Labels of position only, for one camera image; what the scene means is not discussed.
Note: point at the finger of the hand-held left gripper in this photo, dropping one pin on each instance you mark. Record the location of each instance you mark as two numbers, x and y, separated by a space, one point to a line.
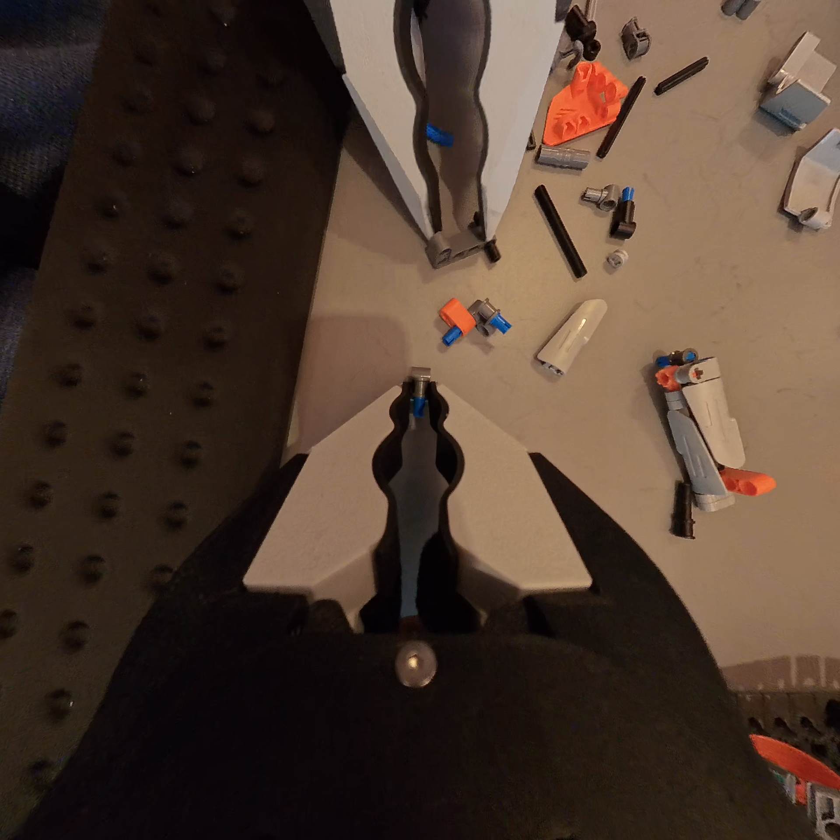
518 79
374 79

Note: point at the grey connector with blue pin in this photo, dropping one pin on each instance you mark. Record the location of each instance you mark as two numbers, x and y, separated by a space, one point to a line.
420 384

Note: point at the scattered small black grey pieces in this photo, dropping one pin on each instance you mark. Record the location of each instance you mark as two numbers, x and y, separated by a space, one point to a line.
620 118

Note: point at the small grey bush piece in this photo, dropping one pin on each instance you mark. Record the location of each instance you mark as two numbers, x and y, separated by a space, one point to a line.
617 259

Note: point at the grey curved panel piece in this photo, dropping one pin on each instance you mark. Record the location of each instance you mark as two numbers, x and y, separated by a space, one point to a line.
817 177

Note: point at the blue axle pin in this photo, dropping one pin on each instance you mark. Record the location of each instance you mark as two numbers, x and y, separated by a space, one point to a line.
438 134

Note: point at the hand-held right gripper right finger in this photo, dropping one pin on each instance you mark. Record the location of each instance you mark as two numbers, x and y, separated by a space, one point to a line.
518 525

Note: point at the black connector with blue pin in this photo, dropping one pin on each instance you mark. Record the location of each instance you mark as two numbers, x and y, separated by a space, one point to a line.
623 220

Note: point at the white pointed panel piece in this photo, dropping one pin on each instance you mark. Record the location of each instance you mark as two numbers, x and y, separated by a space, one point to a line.
574 334

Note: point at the grey block piece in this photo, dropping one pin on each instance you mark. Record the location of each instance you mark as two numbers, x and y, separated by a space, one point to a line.
794 92

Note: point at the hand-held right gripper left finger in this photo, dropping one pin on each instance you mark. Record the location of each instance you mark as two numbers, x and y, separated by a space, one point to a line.
315 525

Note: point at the orange connector with blue pins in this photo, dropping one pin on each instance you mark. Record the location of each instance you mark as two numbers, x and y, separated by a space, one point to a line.
456 315

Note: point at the tracked toy robot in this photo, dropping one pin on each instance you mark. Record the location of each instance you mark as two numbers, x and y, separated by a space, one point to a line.
794 761

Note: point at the orange wedge piece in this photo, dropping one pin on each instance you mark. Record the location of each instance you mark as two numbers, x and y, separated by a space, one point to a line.
584 105

